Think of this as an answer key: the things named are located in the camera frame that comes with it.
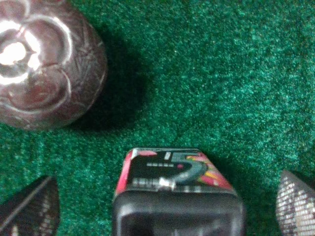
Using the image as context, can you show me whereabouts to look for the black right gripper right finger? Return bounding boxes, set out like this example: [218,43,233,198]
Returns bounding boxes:
[276,170,315,236]

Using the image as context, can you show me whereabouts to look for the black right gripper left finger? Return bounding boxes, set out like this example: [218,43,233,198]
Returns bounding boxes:
[0,176,60,236]

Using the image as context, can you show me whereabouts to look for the black chewing gum box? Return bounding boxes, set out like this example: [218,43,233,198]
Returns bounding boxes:
[112,147,246,236]

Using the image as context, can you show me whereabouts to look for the purple toy cabbage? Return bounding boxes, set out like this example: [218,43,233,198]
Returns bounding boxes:
[0,0,108,130]

